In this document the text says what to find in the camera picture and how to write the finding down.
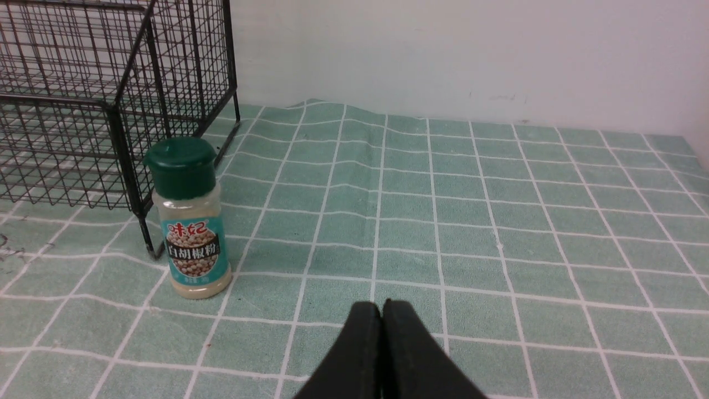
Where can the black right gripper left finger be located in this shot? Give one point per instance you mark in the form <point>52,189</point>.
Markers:
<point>350,368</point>

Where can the green-capped white pepper bottle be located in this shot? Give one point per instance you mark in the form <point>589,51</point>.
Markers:
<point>186,193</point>

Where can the black wire mesh shelf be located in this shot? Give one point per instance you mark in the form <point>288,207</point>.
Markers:
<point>87,87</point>

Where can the green checked tablecloth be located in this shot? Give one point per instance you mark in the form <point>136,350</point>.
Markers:
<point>548,262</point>

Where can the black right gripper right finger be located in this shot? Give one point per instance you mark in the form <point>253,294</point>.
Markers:
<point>414,365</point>

